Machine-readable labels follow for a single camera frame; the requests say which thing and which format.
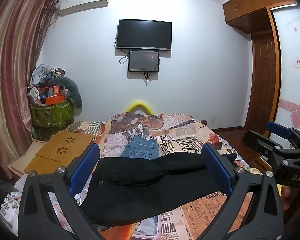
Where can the wooden lap table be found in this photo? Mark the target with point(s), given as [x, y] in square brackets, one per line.
[62, 147]

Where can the grey neck pillow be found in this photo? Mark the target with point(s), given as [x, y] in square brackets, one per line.
[73, 90]

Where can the yellow foam tube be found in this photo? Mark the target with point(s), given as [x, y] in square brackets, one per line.
[140, 104]

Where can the orange box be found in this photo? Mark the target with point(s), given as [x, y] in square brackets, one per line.
[54, 100]

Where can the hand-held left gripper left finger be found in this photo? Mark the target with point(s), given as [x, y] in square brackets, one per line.
[84, 167]

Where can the striped pink curtain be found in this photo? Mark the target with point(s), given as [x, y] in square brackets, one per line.
[12, 67]

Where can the white cloth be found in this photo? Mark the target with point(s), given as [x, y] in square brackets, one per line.
[62, 210]

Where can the bed with printed cover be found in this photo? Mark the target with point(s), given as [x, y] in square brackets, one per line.
[180, 132]

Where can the white air conditioner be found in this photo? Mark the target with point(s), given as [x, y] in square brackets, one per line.
[82, 2]

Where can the brown wooden door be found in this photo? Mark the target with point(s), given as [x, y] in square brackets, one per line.
[263, 80]

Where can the person's right hand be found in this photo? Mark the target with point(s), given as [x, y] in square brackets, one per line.
[287, 198]

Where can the wooden bedpost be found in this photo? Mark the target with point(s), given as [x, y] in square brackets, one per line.
[204, 122]

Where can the white wardrobe door with hearts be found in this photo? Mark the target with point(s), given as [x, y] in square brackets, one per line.
[293, 67]

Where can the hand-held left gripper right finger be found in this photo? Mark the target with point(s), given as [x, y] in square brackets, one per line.
[217, 167]

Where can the beige mat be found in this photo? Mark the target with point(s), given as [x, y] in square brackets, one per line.
[17, 163]

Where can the green patterned bag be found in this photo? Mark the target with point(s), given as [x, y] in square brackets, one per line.
[52, 113]

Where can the blue jeans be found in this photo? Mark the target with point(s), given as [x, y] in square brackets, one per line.
[140, 147]

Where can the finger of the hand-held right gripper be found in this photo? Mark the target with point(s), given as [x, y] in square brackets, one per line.
[255, 140]
[277, 128]

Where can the wooden overhead cabinet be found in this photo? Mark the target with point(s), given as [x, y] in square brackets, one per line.
[247, 5]

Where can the black wall television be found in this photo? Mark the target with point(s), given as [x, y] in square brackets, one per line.
[143, 33]

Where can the pile of clothes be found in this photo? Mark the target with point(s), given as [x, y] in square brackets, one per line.
[43, 73]

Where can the small red box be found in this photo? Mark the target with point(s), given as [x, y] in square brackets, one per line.
[56, 90]

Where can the black pants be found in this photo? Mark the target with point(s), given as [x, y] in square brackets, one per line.
[140, 180]

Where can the small black wall monitor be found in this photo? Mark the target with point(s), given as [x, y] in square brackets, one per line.
[143, 60]

